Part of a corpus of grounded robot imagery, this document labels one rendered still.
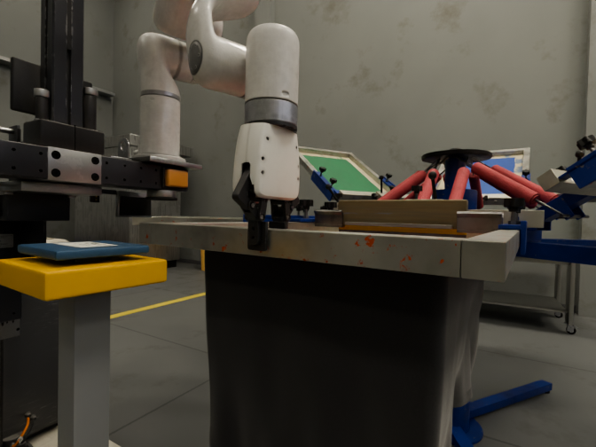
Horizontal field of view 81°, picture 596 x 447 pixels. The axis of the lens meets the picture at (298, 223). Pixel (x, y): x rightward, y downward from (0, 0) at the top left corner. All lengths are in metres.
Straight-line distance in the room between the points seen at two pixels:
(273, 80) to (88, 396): 0.44
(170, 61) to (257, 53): 0.50
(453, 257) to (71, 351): 0.42
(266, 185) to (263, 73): 0.15
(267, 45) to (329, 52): 5.52
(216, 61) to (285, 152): 0.16
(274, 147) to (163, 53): 0.56
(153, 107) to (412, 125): 4.50
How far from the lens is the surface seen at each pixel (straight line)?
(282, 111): 0.48
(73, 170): 0.80
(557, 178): 1.28
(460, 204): 0.96
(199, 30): 0.57
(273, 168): 0.47
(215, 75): 0.55
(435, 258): 0.38
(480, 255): 0.37
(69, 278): 0.40
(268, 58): 0.50
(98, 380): 0.50
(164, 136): 0.92
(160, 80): 0.96
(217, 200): 6.77
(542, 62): 5.26
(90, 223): 7.19
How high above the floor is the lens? 1.01
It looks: 1 degrees down
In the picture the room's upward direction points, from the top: 1 degrees clockwise
